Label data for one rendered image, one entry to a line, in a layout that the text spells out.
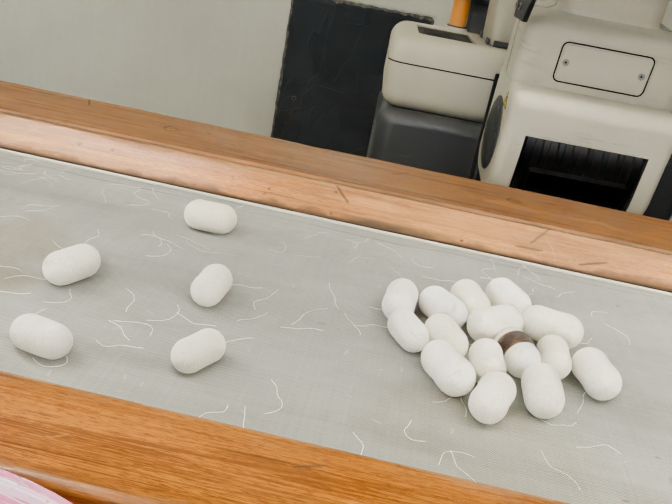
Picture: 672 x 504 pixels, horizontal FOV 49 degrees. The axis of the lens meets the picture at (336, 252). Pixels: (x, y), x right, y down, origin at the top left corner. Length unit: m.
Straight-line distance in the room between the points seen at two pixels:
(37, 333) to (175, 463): 0.12
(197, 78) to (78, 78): 0.40
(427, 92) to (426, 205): 0.70
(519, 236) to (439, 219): 0.06
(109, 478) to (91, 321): 0.15
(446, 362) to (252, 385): 0.10
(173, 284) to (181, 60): 2.10
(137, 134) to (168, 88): 1.91
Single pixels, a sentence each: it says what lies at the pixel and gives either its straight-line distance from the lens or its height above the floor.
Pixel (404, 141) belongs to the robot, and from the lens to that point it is 1.29.
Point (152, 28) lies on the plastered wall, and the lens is 2.54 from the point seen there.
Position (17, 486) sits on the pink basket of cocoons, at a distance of 0.27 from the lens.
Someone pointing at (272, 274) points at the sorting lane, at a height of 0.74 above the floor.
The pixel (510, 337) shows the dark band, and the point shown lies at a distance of 0.43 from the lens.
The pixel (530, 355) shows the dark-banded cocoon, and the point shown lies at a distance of 0.42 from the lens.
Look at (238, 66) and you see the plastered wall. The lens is 2.48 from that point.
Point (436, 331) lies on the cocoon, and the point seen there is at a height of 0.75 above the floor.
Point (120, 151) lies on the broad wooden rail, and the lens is 0.63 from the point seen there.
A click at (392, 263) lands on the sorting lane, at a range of 0.53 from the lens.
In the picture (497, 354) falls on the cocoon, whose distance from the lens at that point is 0.40.
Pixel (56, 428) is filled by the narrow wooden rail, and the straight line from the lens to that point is 0.30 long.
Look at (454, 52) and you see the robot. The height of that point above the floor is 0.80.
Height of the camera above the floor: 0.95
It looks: 23 degrees down
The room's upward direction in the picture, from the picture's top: 11 degrees clockwise
